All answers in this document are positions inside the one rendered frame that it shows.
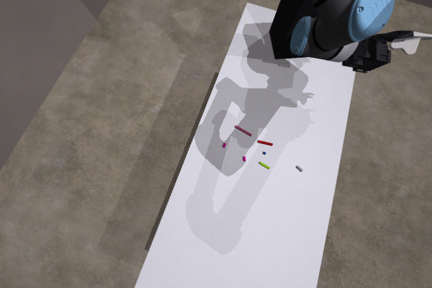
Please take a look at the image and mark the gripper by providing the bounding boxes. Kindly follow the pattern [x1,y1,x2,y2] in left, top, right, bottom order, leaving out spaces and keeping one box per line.
[342,31,432,73]

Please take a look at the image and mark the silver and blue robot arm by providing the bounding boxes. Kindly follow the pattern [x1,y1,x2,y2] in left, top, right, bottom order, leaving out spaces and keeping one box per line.
[290,0,394,62]

